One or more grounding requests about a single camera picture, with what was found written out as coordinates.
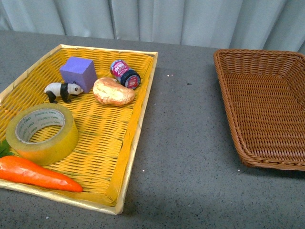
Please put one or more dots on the pink drink can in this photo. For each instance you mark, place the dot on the pink drink can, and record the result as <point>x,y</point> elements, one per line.
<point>126,76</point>

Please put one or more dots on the yellow woven basket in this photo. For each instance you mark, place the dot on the yellow woven basket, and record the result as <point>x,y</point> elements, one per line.
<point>108,135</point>

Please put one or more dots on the purple foam cube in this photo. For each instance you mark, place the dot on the purple foam cube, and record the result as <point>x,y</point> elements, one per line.
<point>79,71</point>

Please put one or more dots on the toy panda figure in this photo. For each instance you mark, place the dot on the toy panda figure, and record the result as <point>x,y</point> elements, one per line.
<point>63,90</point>

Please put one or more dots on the brown wicker basket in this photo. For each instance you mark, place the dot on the brown wicker basket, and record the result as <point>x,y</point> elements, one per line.
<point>264,99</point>

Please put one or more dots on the grey curtain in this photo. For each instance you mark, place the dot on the grey curtain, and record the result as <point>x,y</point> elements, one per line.
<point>244,24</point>

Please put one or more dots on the golden toy bread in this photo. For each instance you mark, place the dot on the golden toy bread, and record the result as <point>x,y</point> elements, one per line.
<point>108,91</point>

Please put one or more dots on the orange toy carrot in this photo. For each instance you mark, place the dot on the orange toy carrot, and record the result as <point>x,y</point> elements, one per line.
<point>20,170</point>

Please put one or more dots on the yellow packing tape roll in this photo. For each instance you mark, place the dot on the yellow packing tape roll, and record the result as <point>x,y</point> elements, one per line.
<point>28,122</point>

